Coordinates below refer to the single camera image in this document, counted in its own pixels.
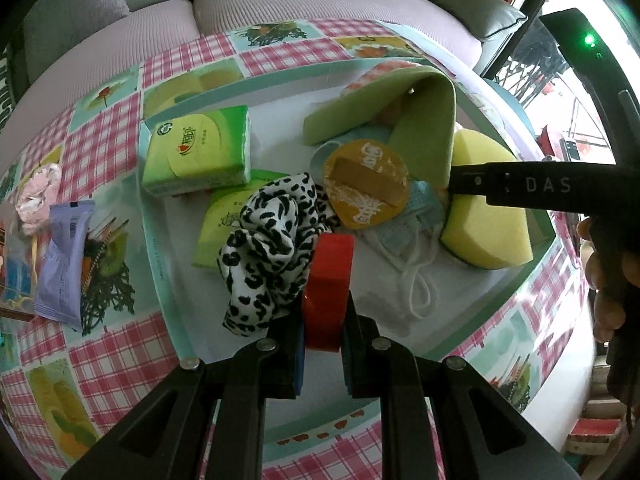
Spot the white tray with green rim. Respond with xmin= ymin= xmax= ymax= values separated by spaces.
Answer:
xmin=136 ymin=52 xmax=561 ymax=461

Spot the green cloth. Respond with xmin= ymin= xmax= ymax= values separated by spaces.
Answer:
xmin=303 ymin=65 xmax=457 ymax=188

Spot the leopard print scrunchie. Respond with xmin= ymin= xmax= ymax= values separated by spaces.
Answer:
xmin=216 ymin=172 xmax=346 ymax=336

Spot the black iron window grille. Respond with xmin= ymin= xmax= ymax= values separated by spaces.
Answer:
xmin=480 ymin=25 xmax=616 ymax=161

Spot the yellow sponge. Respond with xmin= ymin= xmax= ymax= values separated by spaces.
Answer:
xmin=440 ymin=127 xmax=533 ymax=271

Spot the green tissue pack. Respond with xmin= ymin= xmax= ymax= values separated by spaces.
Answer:
xmin=192 ymin=169 xmax=286 ymax=268
xmin=141 ymin=105 xmax=252 ymax=197

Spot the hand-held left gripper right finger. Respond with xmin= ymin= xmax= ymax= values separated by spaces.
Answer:
xmin=341 ymin=292 xmax=581 ymax=480

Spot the mauve ribbed sofa seat cover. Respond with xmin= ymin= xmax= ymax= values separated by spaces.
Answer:
xmin=0 ymin=0 xmax=483 ymax=141

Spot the purple packet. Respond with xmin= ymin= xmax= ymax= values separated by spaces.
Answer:
xmin=34 ymin=200 xmax=97 ymax=331

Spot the blue face mask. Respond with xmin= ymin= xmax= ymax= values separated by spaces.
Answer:
xmin=309 ymin=124 xmax=453 ymax=233
xmin=360 ymin=220 xmax=448 ymax=321

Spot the round orange lid container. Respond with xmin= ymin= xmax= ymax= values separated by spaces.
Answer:
xmin=322 ymin=139 xmax=412 ymax=231

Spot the red block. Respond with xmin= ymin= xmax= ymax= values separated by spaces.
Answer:
xmin=301 ymin=232 xmax=356 ymax=353

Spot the clear plastic box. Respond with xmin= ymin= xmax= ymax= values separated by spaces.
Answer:
xmin=0 ymin=205 xmax=46 ymax=321

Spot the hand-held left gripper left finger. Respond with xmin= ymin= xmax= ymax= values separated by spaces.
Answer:
xmin=60 ymin=305 xmax=307 ymax=480

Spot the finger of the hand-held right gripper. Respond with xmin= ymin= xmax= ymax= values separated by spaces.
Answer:
xmin=447 ymin=161 xmax=490 ymax=197

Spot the pink scrunchie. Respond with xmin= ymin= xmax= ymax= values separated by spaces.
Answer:
xmin=14 ymin=162 xmax=63 ymax=236

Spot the person's right hand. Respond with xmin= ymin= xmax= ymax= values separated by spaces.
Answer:
xmin=576 ymin=216 xmax=628 ymax=345

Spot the checkered fruit print tablecloth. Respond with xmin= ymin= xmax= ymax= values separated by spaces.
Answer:
xmin=0 ymin=17 xmax=601 ymax=480

